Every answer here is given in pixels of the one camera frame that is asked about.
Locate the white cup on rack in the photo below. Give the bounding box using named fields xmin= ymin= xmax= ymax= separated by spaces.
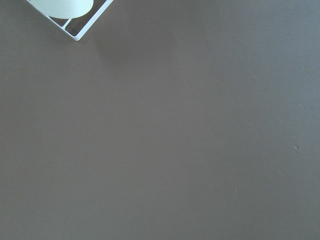
xmin=29 ymin=0 xmax=94 ymax=19

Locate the white wire cup rack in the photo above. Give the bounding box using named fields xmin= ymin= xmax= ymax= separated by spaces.
xmin=28 ymin=0 xmax=113 ymax=41

